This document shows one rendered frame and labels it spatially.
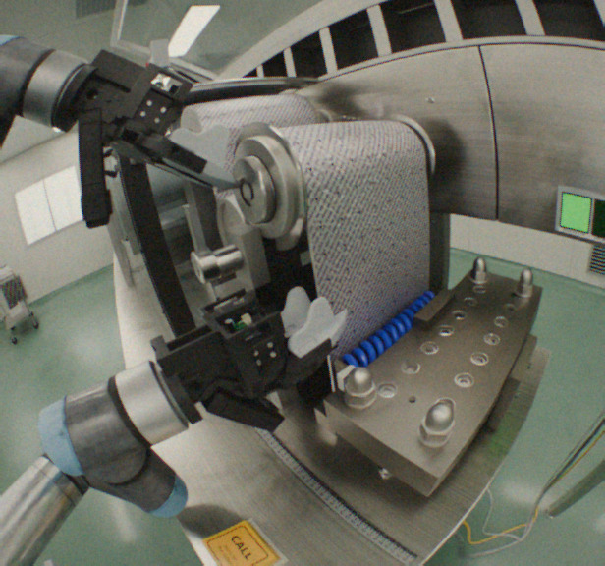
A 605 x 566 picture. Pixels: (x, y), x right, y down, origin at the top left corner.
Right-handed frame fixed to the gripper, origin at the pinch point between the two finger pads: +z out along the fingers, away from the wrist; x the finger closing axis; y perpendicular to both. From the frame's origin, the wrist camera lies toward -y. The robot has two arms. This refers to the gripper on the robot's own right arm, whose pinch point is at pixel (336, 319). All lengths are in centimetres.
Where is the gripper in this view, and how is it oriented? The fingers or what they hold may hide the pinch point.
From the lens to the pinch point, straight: 35.0
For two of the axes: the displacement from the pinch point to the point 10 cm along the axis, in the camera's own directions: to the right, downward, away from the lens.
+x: -6.0, -2.2, 7.7
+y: -1.7, -9.1, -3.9
